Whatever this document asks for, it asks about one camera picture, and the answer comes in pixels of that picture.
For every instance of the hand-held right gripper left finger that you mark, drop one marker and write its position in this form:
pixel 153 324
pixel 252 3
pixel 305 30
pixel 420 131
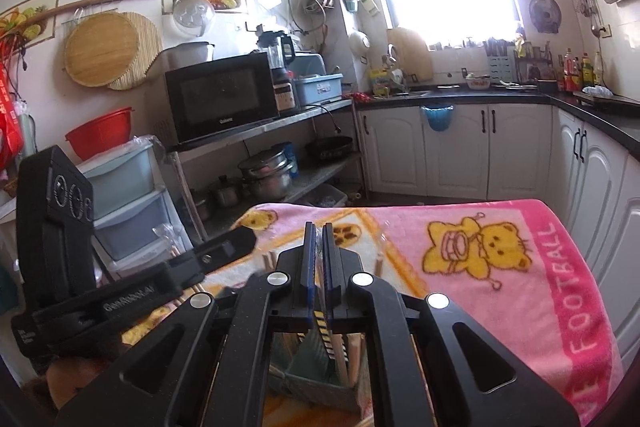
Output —
pixel 250 332

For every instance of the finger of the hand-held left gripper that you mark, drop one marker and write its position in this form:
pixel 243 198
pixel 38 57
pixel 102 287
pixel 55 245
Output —
pixel 227 247

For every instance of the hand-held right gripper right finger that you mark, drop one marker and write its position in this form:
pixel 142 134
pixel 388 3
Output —
pixel 390 332

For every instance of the chopstick pair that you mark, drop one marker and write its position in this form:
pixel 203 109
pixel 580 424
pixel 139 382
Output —
pixel 167 239
pixel 319 267

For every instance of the dark perforated chopstick holder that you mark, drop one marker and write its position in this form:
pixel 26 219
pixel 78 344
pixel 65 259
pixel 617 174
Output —
pixel 310 377

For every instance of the hanging kitchen utensils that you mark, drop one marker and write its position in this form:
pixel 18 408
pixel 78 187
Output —
pixel 586 4

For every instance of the person's left hand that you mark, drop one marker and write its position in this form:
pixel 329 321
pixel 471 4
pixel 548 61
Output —
pixel 70 374

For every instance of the small steel pot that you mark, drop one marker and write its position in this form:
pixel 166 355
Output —
pixel 226 192

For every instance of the stacked steel pots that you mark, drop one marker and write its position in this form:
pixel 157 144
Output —
pixel 267 174

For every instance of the pale blue drawer unit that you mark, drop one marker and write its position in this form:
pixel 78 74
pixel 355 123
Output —
pixel 130 202

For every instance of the pink printed blanket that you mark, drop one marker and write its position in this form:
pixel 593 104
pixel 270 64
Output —
pixel 475 257

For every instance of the red plastic basin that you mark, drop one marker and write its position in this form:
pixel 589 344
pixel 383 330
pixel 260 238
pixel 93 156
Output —
pixel 100 134

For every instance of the red hanging cloth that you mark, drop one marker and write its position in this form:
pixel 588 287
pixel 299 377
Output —
pixel 7 117

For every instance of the metal shelf rack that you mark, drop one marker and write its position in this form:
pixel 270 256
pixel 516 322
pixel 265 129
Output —
pixel 280 117

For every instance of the black wok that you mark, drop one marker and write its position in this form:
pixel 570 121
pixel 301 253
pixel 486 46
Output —
pixel 327 147

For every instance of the black microwave oven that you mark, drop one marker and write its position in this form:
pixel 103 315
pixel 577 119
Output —
pixel 222 99

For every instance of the blue dish bin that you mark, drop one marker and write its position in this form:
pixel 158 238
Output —
pixel 317 84

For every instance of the blender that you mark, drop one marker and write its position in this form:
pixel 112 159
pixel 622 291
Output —
pixel 279 67

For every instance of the round bamboo tray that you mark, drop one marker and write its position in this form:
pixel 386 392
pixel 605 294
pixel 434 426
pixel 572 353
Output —
pixel 100 49

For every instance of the round bamboo mat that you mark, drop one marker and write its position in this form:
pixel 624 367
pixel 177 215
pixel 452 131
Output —
pixel 147 52

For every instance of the white kitchen base cabinets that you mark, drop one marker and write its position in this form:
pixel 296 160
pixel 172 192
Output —
pixel 500 147

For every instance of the blue hanging bag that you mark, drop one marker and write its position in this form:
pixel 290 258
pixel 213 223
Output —
pixel 437 118

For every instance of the clear plastic lid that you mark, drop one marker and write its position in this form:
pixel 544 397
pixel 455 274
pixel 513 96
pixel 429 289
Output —
pixel 194 18

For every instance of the white hanging lid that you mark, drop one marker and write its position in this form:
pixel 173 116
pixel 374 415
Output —
pixel 359 42

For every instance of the wooden rolling pin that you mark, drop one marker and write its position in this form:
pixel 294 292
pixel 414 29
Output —
pixel 90 2

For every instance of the pale cutting board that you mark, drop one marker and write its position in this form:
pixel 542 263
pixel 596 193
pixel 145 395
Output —
pixel 410 52

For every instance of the knife holder rack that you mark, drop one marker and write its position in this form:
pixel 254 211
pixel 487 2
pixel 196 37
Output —
pixel 500 62

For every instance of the row of condiment bottles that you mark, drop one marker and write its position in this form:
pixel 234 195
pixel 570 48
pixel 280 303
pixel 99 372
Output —
pixel 580 72

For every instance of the small wall fan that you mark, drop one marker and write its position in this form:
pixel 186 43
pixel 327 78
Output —
pixel 545 13

